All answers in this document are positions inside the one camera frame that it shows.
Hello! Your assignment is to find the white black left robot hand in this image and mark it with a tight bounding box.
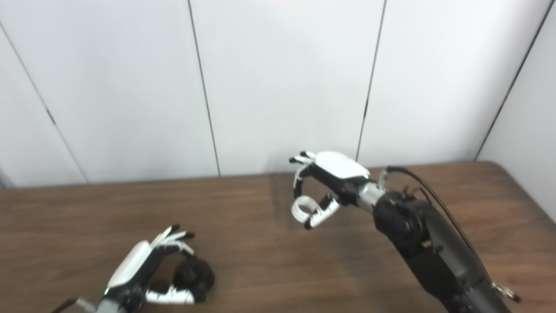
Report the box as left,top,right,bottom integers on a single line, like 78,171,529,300
104,224,196,307

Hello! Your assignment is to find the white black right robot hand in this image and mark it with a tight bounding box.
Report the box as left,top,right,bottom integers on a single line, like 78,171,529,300
289,150,371,230

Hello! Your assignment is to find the round black part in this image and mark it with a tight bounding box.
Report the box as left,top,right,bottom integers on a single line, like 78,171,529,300
173,256,215,303

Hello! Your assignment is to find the white ring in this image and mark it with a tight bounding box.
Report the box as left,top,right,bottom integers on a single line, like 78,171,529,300
291,196,320,223

